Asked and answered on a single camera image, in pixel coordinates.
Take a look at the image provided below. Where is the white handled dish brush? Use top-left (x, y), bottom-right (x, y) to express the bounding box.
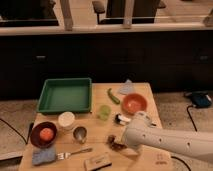
top-left (115, 114), bottom-right (131, 125)

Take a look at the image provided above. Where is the silver metal fork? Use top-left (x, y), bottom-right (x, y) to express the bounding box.
top-left (57, 148), bottom-right (93, 160)

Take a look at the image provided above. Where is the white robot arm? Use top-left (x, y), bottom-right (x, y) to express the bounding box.
top-left (121, 111), bottom-right (213, 164)

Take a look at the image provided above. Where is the black floor cable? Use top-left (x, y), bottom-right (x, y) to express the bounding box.
top-left (170, 104), bottom-right (200, 171)

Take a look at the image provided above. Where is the black office chair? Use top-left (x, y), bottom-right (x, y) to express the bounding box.
top-left (92, 0), bottom-right (166, 25)

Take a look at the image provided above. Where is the white round container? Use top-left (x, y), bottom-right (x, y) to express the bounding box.
top-left (58, 112), bottom-right (75, 130)

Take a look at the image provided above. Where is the black cable left floor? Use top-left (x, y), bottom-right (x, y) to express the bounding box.
top-left (0, 118), bottom-right (34, 146)

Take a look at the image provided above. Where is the orange fruit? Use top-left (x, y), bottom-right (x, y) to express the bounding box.
top-left (39, 128), bottom-right (54, 141)

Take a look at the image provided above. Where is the dark red bowl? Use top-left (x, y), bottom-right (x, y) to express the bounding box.
top-left (30, 122), bottom-right (57, 148)

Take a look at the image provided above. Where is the green plastic cup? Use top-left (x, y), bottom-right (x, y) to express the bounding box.
top-left (98, 105), bottom-right (111, 121)

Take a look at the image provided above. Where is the green chili pepper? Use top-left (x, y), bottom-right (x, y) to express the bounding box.
top-left (107, 88), bottom-right (120, 105)

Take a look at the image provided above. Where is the green plastic tray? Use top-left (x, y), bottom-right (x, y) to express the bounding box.
top-left (37, 78), bottom-right (92, 114)

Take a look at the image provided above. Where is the bunch of red grapes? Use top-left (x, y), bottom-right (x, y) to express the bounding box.
top-left (107, 135), bottom-right (126, 151)

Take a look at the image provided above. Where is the orange bowl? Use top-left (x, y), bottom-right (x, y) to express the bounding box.
top-left (121, 93), bottom-right (148, 115)

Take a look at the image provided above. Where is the blue sponge cloth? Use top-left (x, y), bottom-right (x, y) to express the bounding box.
top-left (32, 147), bottom-right (56, 166)

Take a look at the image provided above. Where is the blue device on floor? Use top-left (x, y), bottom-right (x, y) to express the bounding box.
top-left (184, 92), bottom-right (212, 108)

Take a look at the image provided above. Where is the small metal cup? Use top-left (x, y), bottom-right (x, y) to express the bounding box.
top-left (73, 126), bottom-right (87, 144)

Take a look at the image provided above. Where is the wooden block eraser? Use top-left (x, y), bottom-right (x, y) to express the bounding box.
top-left (84, 153), bottom-right (112, 171)

